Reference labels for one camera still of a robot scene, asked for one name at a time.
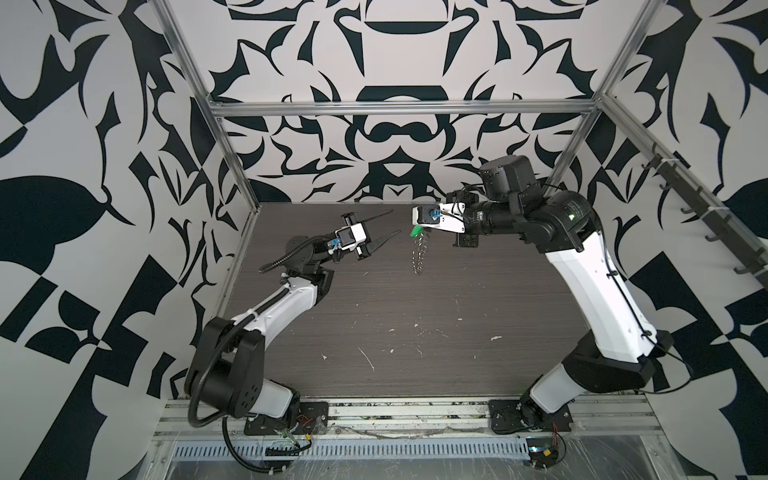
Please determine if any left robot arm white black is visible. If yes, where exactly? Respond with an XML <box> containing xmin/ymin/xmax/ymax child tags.
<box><xmin>184</xmin><ymin>210</ymin><xmax>400</xmax><ymax>428</ymax></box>

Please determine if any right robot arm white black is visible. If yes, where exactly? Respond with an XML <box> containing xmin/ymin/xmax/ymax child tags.
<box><xmin>447</xmin><ymin>155</ymin><xmax>672</xmax><ymax>434</ymax></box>

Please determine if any small electronics board green led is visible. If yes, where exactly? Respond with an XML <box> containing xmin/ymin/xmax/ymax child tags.
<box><xmin>526</xmin><ymin>437</ymin><xmax>567</xmax><ymax>470</ymax></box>

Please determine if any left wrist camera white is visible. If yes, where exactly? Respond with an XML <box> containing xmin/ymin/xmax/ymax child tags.
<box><xmin>331</xmin><ymin>223</ymin><xmax>368</xmax><ymax>251</ymax></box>

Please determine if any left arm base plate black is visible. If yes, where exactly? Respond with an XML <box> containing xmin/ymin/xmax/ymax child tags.
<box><xmin>244</xmin><ymin>400</ymin><xmax>329</xmax><ymax>436</ymax></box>

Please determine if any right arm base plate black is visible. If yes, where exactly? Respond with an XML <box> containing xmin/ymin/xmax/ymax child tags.
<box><xmin>488</xmin><ymin>399</ymin><xmax>572</xmax><ymax>435</ymax></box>

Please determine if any aluminium front rail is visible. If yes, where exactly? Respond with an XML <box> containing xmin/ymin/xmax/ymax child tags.
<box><xmin>152</xmin><ymin>395</ymin><xmax>661</xmax><ymax>442</ymax></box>

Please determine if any grey wall hook rack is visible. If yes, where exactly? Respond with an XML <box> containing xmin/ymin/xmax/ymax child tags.
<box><xmin>643</xmin><ymin>142</ymin><xmax>767</xmax><ymax>290</ymax></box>

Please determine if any white slotted cable duct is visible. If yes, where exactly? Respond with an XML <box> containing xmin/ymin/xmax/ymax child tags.
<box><xmin>172</xmin><ymin>437</ymin><xmax>529</xmax><ymax>461</ymax></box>

